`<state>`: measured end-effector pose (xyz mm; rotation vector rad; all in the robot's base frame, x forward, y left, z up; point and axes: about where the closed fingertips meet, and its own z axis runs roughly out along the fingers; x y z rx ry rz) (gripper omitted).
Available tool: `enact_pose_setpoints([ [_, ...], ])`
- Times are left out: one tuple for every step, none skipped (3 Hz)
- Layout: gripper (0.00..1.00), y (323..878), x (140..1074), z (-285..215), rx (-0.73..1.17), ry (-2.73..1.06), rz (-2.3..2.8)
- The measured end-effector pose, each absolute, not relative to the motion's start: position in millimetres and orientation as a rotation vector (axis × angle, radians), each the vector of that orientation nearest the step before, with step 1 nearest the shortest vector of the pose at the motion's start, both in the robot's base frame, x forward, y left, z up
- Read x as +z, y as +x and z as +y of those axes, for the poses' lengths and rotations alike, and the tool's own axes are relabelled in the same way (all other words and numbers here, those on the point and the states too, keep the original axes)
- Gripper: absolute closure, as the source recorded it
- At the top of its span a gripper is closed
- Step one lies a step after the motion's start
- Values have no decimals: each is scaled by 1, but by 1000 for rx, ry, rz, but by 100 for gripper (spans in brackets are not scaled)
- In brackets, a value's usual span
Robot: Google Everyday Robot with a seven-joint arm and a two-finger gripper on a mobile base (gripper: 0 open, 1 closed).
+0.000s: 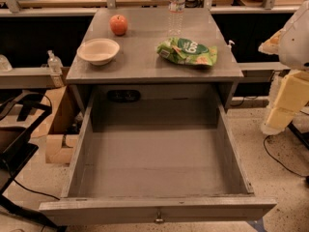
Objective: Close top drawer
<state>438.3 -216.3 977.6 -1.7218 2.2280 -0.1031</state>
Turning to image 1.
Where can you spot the red apple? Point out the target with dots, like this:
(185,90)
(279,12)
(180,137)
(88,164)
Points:
(118,24)

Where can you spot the black metal stand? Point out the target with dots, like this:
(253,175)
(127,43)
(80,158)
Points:
(16,151)

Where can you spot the clear sanitizer pump bottle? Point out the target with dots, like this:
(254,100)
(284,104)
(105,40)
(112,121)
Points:
(55,65)

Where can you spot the grey wooden drawer cabinet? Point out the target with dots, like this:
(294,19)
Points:
(137,60)

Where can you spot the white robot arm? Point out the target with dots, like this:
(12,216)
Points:
(288,94)

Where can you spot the white bowl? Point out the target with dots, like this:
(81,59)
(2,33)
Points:
(98,52)

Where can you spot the grey top drawer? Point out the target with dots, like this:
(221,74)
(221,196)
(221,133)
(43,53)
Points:
(155,153)

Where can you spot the clear plastic water bottle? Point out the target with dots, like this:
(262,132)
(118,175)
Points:
(175,19)

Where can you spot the cardboard box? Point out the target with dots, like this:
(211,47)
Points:
(57,129)

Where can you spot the green chip bag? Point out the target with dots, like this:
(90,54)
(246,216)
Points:
(187,52)

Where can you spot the small white pump bottle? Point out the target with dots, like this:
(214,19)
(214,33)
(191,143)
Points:
(231,45)

